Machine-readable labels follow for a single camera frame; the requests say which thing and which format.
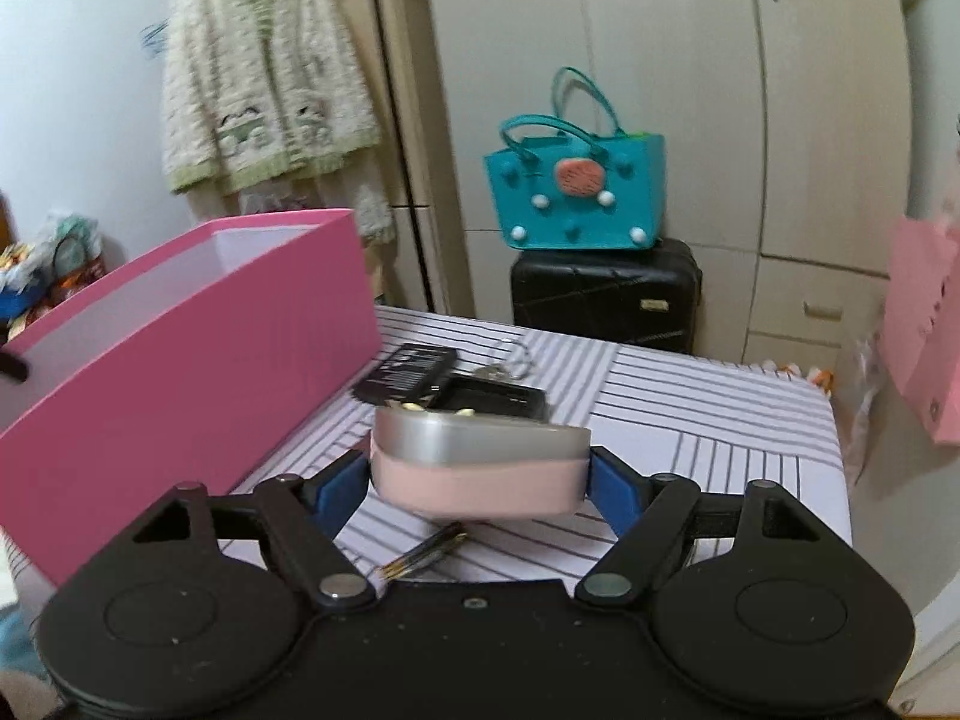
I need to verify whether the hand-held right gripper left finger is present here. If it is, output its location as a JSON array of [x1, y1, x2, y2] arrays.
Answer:
[[127, 448, 377, 610]]

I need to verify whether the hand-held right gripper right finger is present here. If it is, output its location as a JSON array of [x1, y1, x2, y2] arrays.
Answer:
[[574, 446, 830, 610]]

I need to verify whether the small black gold battery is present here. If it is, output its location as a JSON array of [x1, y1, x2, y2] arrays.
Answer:
[[394, 532, 471, 584], [384, 523, 464, 575]]

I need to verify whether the pink silver case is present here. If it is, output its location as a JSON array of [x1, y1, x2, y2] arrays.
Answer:
[[371, 406, 593, 520]]

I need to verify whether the yellow starfish clip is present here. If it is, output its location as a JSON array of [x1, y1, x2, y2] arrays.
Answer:
[[386, 403, 475, 419]]

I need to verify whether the black charger tray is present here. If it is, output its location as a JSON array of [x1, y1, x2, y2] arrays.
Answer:
[[431, 373, 550, 425]]

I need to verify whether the key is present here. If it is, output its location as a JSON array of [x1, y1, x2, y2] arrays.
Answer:
[[474, 337, 541, 382]]

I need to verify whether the pink cardboard box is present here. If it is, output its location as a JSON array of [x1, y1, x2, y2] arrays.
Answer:
[[0, 208, 382, 590]]

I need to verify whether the pile of colourful packets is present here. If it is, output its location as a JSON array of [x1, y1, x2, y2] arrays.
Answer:
[[0, 211, 106, 335]]

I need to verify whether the striped tablecloth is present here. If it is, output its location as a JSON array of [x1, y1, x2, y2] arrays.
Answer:
[[225, 305, 856, 586]]

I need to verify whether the black suitcase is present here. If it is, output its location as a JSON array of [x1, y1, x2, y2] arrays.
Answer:
[[510, 238, 704, 355]]

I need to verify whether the wooden wardrobe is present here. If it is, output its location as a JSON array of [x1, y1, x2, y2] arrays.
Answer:
[[330, 0, 445, 310]]

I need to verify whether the teal felt handbag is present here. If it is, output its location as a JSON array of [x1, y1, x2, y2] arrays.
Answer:
[[484, 66, 666, 252]]

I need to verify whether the clear plastic bag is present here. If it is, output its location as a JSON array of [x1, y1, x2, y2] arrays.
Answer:
[[851, 330, 901, 481]]

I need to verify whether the pink shopping bag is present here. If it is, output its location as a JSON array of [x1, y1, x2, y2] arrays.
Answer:
[[877, 214, 960, 447]]

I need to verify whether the fluffy cream green cardigan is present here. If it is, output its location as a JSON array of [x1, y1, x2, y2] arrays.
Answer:
[[161, 0, 395, 245]]

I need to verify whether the beige wardrobe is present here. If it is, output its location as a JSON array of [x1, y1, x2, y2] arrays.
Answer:
[[367, 0, 920, 365]]

